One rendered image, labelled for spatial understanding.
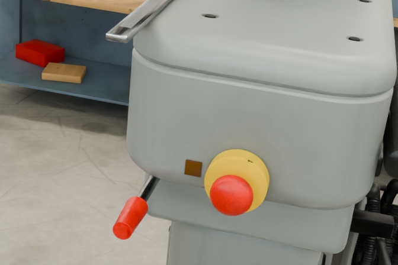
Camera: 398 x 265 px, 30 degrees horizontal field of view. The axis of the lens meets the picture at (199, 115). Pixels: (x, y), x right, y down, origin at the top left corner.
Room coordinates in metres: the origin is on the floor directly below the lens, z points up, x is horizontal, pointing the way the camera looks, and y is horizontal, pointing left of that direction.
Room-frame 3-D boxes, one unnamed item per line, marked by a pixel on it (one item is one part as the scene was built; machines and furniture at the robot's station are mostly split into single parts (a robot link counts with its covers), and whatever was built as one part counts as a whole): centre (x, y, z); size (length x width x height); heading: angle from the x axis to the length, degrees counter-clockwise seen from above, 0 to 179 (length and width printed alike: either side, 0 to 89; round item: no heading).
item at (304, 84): (0.87, -0.09, 1.81); 0.47 x 0.26 x 0.16; 170
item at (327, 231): (0.89, -0.09, 1.68); 0.34 x 0.24 x 0.10; 170
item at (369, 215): (0.85, -0.23, 1.60); 0.08 x 0.02 x 0.04; 80
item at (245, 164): (0.63, -0.04, 1.76); 0.06 x 0.02 x 0.06; 80
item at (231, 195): (0.60, -0.04, 1.76); 0.04 x 0.03 x 0.04; 80
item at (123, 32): (0.73, 0.06, 1.89); 0.24 x 0.04 x 0.01; 170
